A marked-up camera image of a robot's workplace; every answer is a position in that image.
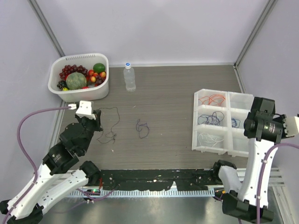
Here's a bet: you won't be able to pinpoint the black cable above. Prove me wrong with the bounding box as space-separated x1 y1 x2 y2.
97 107 121 144

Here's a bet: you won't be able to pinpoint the dark blue cable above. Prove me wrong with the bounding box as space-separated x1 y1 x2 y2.
197 111 226 126

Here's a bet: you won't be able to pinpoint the orange cable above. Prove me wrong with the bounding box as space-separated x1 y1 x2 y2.
198 93 227 107

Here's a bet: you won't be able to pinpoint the light purple cable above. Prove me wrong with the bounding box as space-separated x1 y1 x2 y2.
135 119 150 140

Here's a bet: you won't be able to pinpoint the white cable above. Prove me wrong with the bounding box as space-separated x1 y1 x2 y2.
198 133 224 147

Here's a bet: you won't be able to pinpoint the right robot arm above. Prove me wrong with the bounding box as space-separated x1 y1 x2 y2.
211 97 283 224

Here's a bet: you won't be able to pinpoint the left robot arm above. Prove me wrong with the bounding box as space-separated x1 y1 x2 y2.
0 110 103 224

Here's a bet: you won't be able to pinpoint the white plastic basket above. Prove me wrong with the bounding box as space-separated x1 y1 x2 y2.
48 53 109 103

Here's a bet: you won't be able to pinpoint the white compartment organizer tray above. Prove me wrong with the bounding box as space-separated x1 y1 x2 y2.
192 89 254 157

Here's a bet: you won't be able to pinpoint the green melon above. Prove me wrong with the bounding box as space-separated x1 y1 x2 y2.
66 72 87 90

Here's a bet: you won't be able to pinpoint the dark grape bunch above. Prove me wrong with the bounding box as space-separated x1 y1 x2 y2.
57 80 69 91

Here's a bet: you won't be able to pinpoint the red yellow peaches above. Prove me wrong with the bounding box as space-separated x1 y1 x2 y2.
86 70 107 85

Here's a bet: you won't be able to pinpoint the green lime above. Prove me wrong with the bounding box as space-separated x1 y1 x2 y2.
93 63 106 73

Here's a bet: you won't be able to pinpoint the red grape bunch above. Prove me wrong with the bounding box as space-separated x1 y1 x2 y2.
59 65 88 80

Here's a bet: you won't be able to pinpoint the clear plastic water bottle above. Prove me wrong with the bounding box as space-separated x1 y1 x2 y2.
123 63 136 92

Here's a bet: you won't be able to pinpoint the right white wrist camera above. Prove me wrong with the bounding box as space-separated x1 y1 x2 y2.
282 114 299 139

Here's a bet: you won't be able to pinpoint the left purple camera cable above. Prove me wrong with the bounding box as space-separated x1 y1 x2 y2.
2 106 71 224

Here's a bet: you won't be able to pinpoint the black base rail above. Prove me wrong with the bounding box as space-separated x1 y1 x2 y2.
87 169 222 191

